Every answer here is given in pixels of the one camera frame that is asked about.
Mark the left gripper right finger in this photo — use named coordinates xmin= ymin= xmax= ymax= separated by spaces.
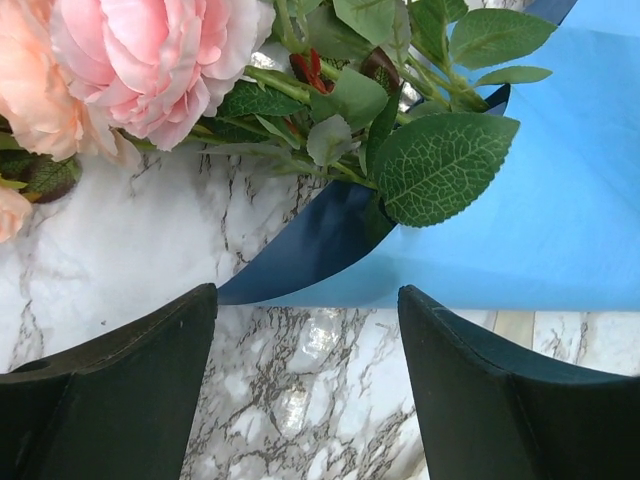
xmin=398 ymin=286 xmax=639 ymax=480

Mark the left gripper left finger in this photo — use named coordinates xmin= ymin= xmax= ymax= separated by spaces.
xmin=1 ymin=284 xmax=217 ymax=480

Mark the blue wrapping paper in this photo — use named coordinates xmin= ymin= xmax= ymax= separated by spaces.
xmin=219 ymin=1 xmax=639 ymax=311

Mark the pink flower bouquet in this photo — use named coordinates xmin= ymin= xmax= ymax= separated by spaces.
xmin=1 ymin=1 xmax=555 ymax=240

